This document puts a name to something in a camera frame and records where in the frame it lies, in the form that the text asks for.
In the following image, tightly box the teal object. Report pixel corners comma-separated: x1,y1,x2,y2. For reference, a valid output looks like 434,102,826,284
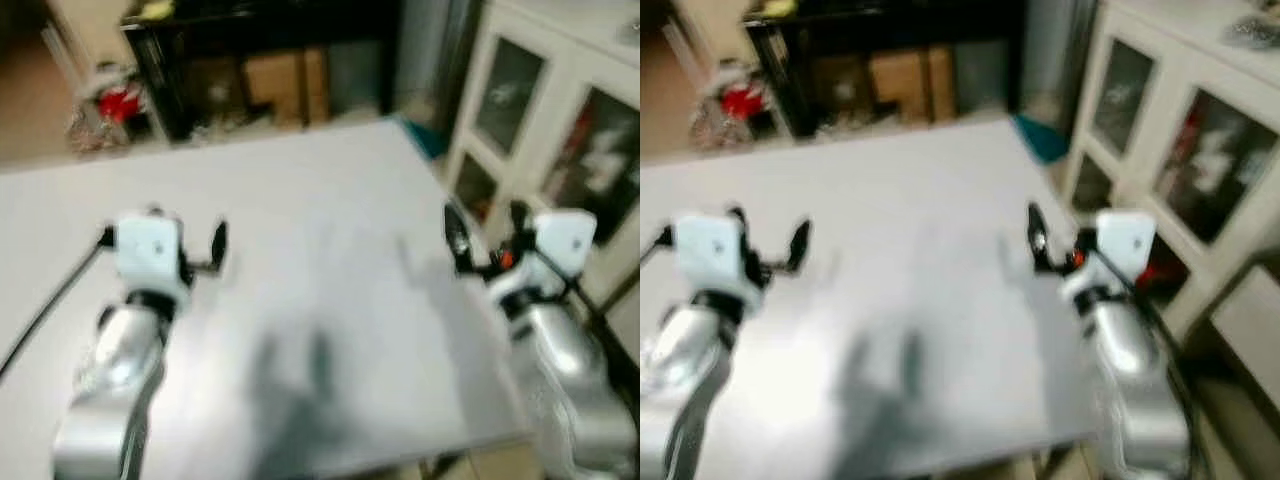
393,114,449,162
1013,112,1071,165

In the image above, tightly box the clear bag with red item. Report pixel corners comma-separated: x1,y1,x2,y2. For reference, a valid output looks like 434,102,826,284
66,62,153,154
688,58,773,151

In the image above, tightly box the white glass-door cabinet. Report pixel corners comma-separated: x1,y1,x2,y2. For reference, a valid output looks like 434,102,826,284
1058,0,1280,336
443,0,641,263

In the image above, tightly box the brown cardboard box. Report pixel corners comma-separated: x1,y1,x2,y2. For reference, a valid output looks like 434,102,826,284
866,45,957,127
243,47,332,128

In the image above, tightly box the grey curtain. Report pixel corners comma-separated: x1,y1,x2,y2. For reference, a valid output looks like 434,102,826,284
1020,0,1103,113
398,0,486,116

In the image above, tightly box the black shelf unit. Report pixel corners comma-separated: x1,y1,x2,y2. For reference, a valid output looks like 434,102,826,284
742,0,1025,139
118,0,406,143

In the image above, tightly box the grey clutter on cabinet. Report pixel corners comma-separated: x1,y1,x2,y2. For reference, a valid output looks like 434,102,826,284
1222,14,1280,53

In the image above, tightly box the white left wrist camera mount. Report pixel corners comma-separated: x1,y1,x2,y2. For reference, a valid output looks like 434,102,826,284
113,212,192,303
671,212,749,303

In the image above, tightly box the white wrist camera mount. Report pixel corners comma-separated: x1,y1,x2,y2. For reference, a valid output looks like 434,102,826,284
113,212,192,303
671,212,749,303
533,209,599,278
1094,209,1159,281

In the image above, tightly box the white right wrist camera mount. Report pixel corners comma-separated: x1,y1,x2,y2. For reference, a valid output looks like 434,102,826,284
1094,209,1159,281
533,209,599,278

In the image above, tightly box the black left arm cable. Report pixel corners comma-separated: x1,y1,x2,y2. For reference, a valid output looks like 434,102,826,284
640,226,674,263
0,226,117,381

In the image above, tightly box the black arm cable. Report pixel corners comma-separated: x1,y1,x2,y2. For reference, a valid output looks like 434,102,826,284
640,226,674,263
1120,262,1216,480
530,245,641,406
0,226,117,381

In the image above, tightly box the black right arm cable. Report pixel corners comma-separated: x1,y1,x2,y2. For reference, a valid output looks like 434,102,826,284
530,245,641,406
1120,262,1216,480

